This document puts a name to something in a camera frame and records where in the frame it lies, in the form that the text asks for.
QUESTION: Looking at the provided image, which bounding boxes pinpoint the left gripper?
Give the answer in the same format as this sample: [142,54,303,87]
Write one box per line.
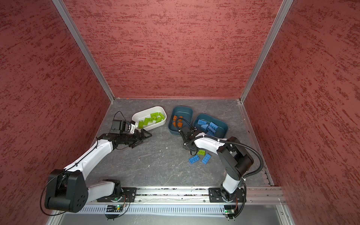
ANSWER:
[120,129,152,147]

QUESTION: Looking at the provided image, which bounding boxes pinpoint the blue studded lego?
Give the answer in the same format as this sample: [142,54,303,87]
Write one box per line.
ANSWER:
[206,127,216,134]

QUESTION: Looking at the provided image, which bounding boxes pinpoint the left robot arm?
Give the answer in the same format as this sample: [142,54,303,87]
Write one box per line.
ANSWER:
[40,120,152,214]

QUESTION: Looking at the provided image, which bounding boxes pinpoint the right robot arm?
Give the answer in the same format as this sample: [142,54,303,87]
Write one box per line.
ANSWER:
[178,127,254,202]

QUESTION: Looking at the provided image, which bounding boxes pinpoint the white container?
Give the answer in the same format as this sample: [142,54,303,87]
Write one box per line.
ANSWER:
[132,106,167,131]

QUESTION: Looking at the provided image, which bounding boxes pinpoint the right teal container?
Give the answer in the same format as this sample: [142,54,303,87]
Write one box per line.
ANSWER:
[192,113,228,138]

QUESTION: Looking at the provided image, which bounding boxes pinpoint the teal container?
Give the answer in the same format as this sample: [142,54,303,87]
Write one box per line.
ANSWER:
[168,106,193,135]
[192,113,228,138]

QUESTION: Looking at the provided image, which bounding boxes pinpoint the middle teal container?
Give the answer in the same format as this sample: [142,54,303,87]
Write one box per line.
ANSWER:
[168,106,193,135]

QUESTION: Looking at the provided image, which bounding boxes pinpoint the left circuit board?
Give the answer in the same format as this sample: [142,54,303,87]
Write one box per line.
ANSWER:
[105,205,123,214]

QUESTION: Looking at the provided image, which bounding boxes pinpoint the circuit board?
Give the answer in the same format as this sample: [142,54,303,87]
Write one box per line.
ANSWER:
[223,205,238,215]
[105,205,123,214]

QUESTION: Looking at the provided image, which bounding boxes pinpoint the right circuit board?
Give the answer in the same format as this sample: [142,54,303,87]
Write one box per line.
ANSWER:
[223,205,238,215]

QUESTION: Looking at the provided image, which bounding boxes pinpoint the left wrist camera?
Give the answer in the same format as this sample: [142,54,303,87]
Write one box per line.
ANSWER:
[127,121,137,134]

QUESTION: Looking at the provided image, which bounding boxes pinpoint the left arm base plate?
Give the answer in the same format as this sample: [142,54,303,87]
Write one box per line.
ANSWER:
[110,187,137,203]

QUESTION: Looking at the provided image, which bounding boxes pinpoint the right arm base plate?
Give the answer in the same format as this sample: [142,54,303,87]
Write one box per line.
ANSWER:
[208,187,245,203]

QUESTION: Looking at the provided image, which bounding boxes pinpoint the aluminium rail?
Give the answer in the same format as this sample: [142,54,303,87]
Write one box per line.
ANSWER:
[57,185,287,205]

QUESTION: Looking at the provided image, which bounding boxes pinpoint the left frame post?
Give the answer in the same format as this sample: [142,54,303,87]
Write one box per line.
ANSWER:
[52,0,116,103]

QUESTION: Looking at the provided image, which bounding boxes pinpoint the frame post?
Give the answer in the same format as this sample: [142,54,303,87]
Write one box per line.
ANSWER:
[52,0,116,103]
[240,0,293,104]

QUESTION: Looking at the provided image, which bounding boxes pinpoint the right frame post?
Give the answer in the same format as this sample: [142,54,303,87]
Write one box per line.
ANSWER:
[240,0,293,104]

